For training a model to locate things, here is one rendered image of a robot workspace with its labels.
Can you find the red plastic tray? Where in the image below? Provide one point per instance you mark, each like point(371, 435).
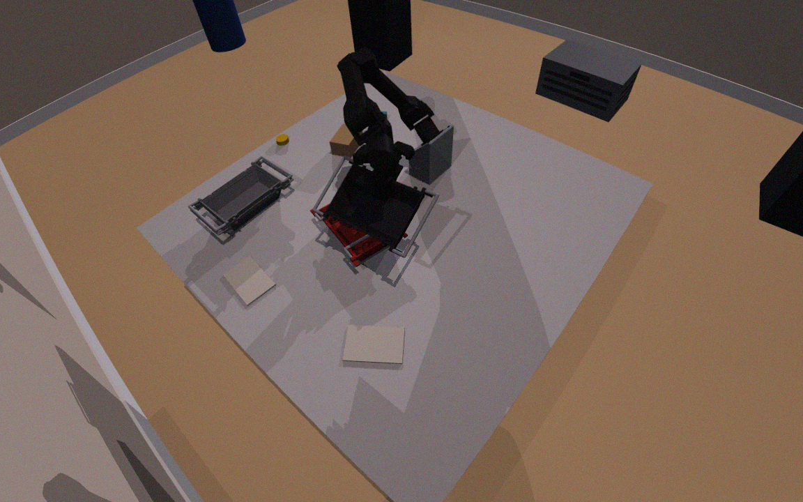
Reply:
point(345, 237)

